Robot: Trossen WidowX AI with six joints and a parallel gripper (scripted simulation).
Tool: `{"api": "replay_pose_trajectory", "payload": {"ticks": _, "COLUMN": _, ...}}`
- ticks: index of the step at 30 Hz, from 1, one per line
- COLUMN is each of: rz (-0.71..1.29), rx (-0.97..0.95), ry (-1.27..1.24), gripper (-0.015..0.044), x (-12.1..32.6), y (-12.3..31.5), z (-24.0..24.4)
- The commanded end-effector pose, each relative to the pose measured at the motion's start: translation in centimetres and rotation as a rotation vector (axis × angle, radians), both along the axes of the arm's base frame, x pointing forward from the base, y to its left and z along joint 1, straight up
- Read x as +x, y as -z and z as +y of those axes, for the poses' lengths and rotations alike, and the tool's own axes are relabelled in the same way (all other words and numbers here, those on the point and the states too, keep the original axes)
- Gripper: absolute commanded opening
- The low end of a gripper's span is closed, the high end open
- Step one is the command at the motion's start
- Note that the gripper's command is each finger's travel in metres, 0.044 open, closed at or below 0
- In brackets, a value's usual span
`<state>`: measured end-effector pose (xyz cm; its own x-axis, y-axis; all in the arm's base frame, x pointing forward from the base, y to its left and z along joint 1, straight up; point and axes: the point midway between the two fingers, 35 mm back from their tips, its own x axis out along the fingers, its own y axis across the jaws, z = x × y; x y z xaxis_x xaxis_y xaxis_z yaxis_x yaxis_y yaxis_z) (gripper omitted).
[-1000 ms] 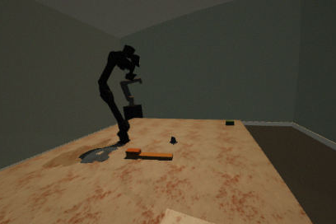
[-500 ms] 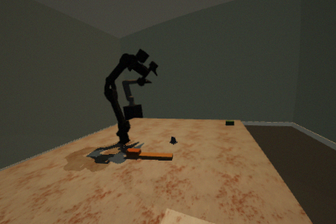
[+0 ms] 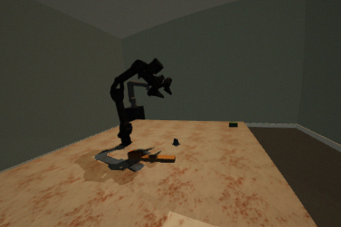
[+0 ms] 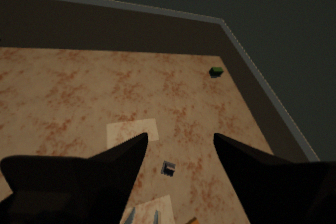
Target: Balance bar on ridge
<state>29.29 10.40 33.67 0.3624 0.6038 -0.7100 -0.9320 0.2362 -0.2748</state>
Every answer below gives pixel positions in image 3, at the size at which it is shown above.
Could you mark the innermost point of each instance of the orange bar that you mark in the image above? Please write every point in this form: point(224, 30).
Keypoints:
point(139, 155)

